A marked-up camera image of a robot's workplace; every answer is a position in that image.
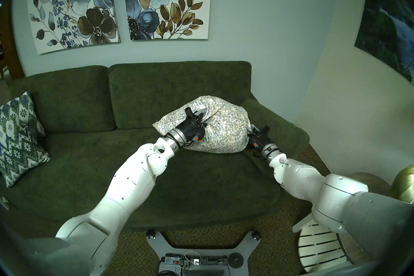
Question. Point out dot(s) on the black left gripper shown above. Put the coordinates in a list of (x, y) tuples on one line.
[(190, 133)]

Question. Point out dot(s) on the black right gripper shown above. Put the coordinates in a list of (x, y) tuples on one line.
[(261, 139)]

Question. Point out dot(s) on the grey pebble print cushion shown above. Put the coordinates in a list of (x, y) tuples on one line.
[(220, 129)]

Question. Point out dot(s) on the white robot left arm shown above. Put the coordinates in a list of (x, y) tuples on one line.
[(126, 188)]

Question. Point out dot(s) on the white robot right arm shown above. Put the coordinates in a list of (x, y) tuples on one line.
[(310, 178)]

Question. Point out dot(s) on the wide green sofa back cushion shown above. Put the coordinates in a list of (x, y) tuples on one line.
[(155, 91)]

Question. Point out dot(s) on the narrow green sofa back cushion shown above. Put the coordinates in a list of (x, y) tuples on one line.
[(68, 100)]

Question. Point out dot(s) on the blue green zigzag cushion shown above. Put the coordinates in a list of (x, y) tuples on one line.
[(19, 146)]

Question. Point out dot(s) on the green sofa armrest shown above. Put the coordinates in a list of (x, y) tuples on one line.
[(284, 129)]

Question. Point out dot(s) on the green fabric sofa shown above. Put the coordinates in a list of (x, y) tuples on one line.
[(81, 165)]

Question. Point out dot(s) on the black round base disc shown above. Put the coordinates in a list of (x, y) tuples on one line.
[(235, 259)]

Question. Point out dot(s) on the round wooden table top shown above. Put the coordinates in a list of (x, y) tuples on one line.
[(375, 180)]

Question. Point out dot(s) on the black power strip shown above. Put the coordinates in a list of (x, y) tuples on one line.
[(213, 260)]

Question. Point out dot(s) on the gold vase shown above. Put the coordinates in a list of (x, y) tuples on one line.
[(404, 184)]

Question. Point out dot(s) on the dark blue flower canvas painting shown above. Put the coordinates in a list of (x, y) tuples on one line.
[(77, 3)]

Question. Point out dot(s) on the forest waterfall poster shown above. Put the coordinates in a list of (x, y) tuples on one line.
[(388, 20)]

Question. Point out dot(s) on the small white object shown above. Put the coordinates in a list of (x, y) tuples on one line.
[(3, 204)]

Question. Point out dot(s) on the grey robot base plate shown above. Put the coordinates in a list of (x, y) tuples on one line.
[(210, 251)]

